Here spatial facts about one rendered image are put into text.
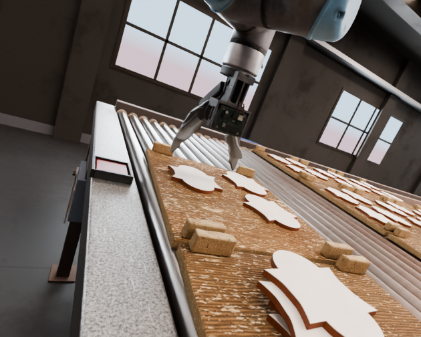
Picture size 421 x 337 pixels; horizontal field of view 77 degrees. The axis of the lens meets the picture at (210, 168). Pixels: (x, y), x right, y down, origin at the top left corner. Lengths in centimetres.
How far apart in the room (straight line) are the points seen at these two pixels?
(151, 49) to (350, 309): 353
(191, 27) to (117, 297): 366
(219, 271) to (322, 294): 12
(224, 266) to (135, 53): 342
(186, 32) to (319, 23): 344
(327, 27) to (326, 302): 32
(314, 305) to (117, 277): 20
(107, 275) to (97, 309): 4
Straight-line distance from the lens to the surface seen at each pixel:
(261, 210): 57
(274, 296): 31
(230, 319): 29
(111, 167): 55
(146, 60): 367
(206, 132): 146
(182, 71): 377
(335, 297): 35
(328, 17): 39
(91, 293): 30
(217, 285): 32
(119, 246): 36
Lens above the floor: 112
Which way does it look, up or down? 14 degrees down
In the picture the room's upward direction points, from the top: 21 degrees clockwise
